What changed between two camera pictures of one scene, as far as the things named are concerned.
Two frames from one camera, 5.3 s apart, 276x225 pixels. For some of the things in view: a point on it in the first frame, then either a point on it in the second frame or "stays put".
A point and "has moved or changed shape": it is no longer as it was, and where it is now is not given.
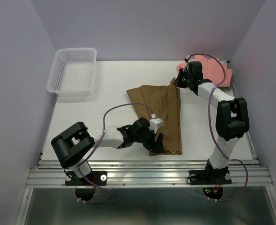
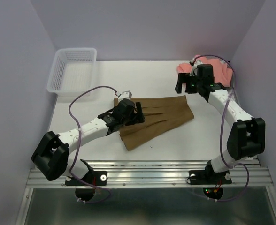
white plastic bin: x=72 y=73 stays put
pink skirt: x=217 y=71 stays put
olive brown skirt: x=162 y=102 has moved or changed shape
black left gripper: x=151 y=145 -> x=137 y=118
